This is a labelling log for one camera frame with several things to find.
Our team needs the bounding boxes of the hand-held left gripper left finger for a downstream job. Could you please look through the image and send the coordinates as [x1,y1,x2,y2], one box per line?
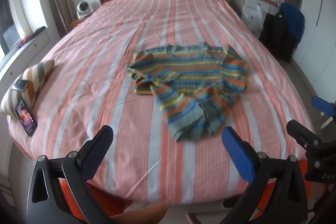
[26,125,114,224]

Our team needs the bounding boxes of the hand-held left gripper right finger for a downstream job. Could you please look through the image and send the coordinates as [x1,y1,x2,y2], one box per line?
[221,126,307,224]

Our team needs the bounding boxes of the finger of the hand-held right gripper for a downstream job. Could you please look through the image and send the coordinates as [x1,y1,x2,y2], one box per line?
[286,120,324,151]
[311,96,336,116]

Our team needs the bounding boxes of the striped knit sweater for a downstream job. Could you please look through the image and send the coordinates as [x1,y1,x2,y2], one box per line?
[127,42,249,142]

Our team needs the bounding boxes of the black chair with clothes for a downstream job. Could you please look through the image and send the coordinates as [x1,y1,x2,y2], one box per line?
[259,13,297,62]

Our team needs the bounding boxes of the white wardrobe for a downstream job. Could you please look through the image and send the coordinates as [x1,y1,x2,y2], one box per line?
[291,0,336,88]

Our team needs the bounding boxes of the brown wooden object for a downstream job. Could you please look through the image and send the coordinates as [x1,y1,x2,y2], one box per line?
[110,204,168,224]

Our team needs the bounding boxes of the black smartphone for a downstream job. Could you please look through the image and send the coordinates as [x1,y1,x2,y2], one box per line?
[15,100,38,135]

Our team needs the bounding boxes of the blue garment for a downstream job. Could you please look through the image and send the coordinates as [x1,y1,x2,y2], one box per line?
[278,3,305,43]

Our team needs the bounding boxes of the pink striped bed sheet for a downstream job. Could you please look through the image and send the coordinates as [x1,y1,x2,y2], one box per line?
[7,0,314,205]

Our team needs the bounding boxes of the brown striped pillow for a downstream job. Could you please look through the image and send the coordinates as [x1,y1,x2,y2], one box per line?
[0,59,55,117]

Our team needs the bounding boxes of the small grey device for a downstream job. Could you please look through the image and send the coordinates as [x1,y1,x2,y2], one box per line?
[12,80,29,91]

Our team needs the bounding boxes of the white plastic bag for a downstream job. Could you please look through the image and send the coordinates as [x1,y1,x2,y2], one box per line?
[241,4,263,33]

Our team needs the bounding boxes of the white window bench drawers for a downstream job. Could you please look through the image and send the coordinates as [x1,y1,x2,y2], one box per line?
[0,30,51,83]

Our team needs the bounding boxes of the wooden nightstand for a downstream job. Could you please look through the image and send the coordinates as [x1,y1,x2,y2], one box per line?
[70,18,87,29]

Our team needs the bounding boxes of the dark item on bench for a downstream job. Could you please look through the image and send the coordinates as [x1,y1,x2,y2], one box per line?
[29,26,47,37]

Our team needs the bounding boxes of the white table fan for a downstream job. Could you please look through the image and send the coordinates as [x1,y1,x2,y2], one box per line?
[76,0,93,20]

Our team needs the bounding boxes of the window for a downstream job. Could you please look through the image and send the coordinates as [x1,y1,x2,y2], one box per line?
[0,0,48,56]

